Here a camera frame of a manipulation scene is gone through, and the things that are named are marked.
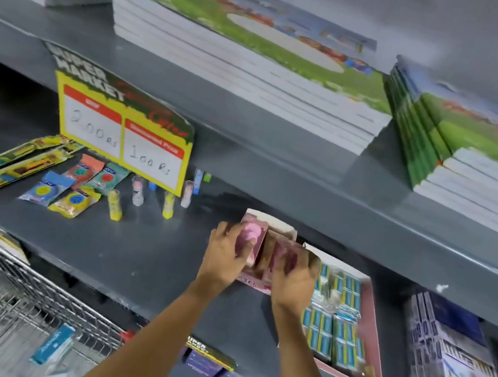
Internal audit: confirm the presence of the person's right hand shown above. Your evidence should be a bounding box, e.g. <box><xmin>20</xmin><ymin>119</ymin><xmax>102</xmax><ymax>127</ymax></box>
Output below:
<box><xmin>264</xmin><ymin>240</ymin><xmax>326</xmax><ymax>320</ymax></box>

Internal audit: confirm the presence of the person's left hand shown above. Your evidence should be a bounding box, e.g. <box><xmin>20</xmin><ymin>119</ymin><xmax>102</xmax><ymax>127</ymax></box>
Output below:
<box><xmin>195</xmin><ymin>217</ymin><xmax>263</xmax><ymax>293</ymax></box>

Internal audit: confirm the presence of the pink eraser packet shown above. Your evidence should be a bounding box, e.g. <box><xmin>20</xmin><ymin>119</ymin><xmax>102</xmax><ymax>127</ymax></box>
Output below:
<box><xmin>235</xmin><ymin>213</ymin><xmax>271</xmax><ymax>269</ymax></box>
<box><xmin>263</xmin><ymin>234</ymin><xmax>313</xmax><ymax>281</ymax></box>

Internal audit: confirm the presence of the person's left forearm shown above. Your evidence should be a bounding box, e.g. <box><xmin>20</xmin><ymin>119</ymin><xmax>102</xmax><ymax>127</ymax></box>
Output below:
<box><xmin>75</xmin><ymin>259</ymin><xmax>236</xmax><ymax>377</ymax></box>

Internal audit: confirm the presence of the person's right forearm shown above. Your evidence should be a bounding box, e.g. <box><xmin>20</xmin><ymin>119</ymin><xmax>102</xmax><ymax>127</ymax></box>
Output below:
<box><xmin>259</xmin><ymin>300</ymin><xmax>369</xmax><ymax>377</ymax></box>

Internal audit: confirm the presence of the pink open display box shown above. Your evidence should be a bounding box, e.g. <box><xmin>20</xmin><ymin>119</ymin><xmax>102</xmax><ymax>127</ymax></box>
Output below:
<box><xmin>229</xmin><ymin>207</ymin><xmax>302</xmax><ymax>299</ymax></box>

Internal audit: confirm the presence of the white pink glue stick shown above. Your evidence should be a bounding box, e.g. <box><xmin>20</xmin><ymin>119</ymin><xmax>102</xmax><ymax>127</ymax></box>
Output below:
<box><xmin>127</xmin><ymin>174</ymin><xmax>148</xmax><ymax>208</ymax></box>
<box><xmin>180</xmin><ymin>179</ymin><xmax>195</xmax><ymax>210</ymax></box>

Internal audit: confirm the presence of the blue glue stick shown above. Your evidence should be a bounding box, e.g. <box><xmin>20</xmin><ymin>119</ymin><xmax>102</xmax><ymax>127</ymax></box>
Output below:
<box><xmin>191</xmin><ymin>168</ymin><xmax>205</xmax><ymax>197</ymax></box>

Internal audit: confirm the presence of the yellow glue stick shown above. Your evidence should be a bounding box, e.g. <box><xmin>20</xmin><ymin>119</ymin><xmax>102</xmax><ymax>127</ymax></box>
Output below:
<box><xmin>104</xmin><ymin>188</ymin><xmax>127</xmax><ymax>222</ymax></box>
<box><xmin>161</xmin><ymin>190</ymin><xmax>178</xmax><ymax>221</ymax></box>

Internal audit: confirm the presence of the grey metal shelving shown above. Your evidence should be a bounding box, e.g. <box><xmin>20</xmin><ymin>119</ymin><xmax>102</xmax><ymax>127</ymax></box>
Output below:
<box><xmin>0</xmin><ymin>0</ymin><xmax>498</xmax><ymax>377</ymax></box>

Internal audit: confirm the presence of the group of blue-green eraser packs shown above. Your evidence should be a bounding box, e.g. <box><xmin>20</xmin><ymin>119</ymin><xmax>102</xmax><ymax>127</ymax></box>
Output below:
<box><xmin>294</xmin><ymin>259</ymin><xmax>381</xmax><ymax>373</ymax></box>

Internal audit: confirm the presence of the pink tray box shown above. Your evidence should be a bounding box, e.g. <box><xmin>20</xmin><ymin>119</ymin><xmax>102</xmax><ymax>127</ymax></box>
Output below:
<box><xmin>272</xmin><ymin>241</ymin><xmax>403</xmax><ymax>377</ymax></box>

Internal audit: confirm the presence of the teal eraser packet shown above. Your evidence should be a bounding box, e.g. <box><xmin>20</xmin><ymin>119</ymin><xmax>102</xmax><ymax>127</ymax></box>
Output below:
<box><xmin>85</xmin><ymin>159</ymin><xmax>132</xmax><ymax>199</ymax></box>

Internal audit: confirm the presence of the yellow and red price sign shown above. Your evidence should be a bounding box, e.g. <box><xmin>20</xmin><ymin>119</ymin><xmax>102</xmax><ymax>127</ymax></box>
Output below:
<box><xmin>23</xmin><ymin>40</ymin><xmax>207</xmax><ymax>199</ymax></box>

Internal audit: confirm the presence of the yellow eraser packet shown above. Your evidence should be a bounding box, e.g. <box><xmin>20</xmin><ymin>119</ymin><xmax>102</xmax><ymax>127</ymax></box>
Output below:
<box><xmin>47</xmin><ymin>180</ymin><xmax>103</xmax><ymax>223</ymax></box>

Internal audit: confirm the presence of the orange eraser packet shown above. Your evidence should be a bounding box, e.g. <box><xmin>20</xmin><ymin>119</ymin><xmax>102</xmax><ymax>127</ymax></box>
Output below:
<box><xmin>60</xmin><ymin>150</ymin><xmax>107</xmax><ymax>187</ymax></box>

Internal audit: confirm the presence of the wide stack of green-cover notebooks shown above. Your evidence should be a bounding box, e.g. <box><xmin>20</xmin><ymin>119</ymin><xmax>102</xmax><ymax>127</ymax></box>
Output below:
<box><xmin>90</xmin><ymin>0</ymin><xmax>409</xmax><ymax>160</ymax></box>

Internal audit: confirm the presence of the blue eraser packet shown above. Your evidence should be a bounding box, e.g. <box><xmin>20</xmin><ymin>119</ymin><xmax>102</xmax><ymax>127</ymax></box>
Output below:
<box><xmin>16</xmin><ymin>166</ymin><xmax>77</xmax><ymax>211</ymax></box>

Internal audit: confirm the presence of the stack of green-spine notebooks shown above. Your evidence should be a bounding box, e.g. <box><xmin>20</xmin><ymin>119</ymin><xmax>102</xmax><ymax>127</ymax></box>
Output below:
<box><xmin>360</xmin><ymin>53</ymin><xmax>498</xmax><ymax>248</ymax></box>

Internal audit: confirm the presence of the light blue box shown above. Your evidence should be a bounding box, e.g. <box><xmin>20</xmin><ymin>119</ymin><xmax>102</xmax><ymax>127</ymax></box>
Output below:
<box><xmin>29</xmin><ymin>319</ymin><xmax>77</xmax><ymax>370</ymax></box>

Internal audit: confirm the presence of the yellow pencil pack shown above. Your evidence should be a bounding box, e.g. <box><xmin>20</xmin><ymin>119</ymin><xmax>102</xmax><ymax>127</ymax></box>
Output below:
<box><xmin>0</xmin><ymin>125</ymin><xmax>72</xmax><ymax>190</ymax></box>
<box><xmin>0</xmin><ymin>130</ymin><xmax>86</xmax><ymax>206</ymax></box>

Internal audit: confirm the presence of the metal wire shopping cart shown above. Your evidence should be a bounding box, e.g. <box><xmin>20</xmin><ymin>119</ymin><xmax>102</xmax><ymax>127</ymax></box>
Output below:
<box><xmin>0</xmin><ymin>205</ymin><xmax>151</xmax><ymax>377</ymax></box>

